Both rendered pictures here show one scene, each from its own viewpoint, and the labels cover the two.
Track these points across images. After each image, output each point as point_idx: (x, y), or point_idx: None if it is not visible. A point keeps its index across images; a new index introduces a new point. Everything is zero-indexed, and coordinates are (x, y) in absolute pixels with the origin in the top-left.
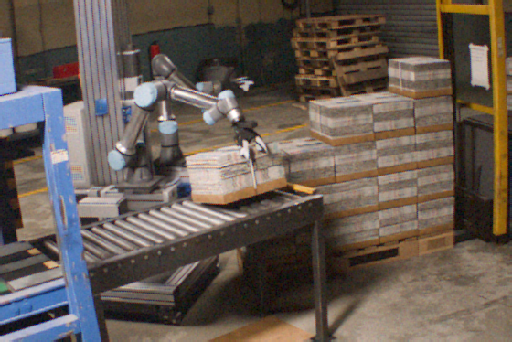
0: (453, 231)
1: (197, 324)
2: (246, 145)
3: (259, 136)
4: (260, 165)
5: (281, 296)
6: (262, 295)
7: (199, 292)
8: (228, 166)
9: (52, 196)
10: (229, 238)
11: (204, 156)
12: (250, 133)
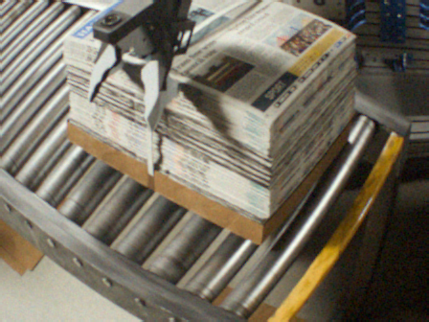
0: None
1: (278, 233)
2: (104, 65)
3: (160, 65)
4: (179, 135)
5: (417, 313)
6: (348, 303)
7: (404, 176)
8: (88, 73)
9: None
10: (5, 212)
11: (111, 6)
12: (141, 41)
